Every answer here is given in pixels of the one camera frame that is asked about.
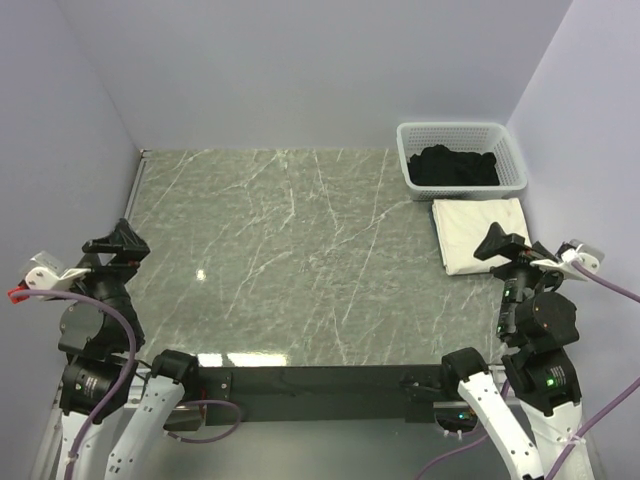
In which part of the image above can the cream white t shirt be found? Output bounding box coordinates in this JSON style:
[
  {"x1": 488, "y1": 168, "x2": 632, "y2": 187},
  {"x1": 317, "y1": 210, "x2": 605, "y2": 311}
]
[{"x1": 432, "y1": 198, "x2": 530, "y2": 276}]

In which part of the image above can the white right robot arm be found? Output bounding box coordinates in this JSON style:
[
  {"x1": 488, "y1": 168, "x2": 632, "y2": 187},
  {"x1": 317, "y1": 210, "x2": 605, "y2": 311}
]
[{"x1": 441, "y1": 222, "x2": 582, "y2": 479}]

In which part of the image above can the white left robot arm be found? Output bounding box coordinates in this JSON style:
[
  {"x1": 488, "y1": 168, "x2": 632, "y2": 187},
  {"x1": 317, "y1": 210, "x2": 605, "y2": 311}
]
[{"x1": 53, "y1": 219, "x2": 199, "y2": 479}]

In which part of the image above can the black t shirt in basket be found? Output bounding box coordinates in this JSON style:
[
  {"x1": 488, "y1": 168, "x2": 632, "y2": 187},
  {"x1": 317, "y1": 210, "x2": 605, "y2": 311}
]
[{"x1": 407, "y1": 145, "x2": 500, "y2": 187}]

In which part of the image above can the white plastic laundry basket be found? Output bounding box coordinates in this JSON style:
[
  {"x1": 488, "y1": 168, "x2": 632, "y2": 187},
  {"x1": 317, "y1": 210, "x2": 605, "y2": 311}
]
[{"x1": 396, "y1": 122, "x2": 527, "y2": 201}]

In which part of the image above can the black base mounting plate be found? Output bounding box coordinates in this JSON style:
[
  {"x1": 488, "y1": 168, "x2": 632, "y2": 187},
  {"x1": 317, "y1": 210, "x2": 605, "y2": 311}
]
[{"x1": 149, "y1": 364, "x2": 481, "y2": 427}]

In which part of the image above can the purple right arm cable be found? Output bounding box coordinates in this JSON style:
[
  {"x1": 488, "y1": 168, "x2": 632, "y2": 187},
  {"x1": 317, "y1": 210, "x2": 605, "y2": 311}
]
[{"x1": 419, "y1": 257, "x2": 640, "y2": 480}]

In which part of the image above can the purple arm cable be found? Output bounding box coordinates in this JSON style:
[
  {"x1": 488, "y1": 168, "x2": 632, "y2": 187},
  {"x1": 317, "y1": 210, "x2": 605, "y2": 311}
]
[
  {"x1": 419, "y1": 257, "x2": 640, "y2": 480},
  {"x1": 8, "y1": 292, "x2": 244, "y2": 480}
]

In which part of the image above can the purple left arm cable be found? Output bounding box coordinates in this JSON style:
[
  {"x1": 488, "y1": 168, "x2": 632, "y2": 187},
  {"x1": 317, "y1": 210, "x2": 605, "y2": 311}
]
[{"x1": 8, "y1": 292, "x2": 244, "y2": 480}]

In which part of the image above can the aluminium frame rail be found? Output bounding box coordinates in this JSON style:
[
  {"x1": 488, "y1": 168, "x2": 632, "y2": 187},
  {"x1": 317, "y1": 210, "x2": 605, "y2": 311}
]
[{"x1": 31, "y1": 366, "x2": 595, "y2": 479}]

